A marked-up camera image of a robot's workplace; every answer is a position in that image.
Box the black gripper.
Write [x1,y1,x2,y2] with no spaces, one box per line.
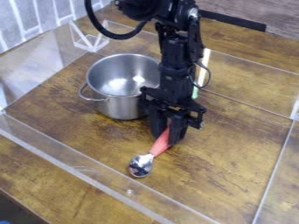
[141,66,207,145]

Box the pink handled metal spoon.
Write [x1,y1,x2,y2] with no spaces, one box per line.
[129,128,171,178]

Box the black cable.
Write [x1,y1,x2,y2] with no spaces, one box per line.
[83,0,150,41]

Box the green knitted toy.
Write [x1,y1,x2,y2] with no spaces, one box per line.
[191,87,199,99]

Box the stainless steel pot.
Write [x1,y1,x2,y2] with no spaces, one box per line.
[79,53,161,120]

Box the clear acrylic enclosure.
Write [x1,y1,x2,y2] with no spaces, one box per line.
[0,3,299,224]

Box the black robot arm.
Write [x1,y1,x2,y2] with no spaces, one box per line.
[118,0,206,145]

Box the black strip on table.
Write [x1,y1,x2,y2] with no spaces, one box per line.
[201,10,267,32]

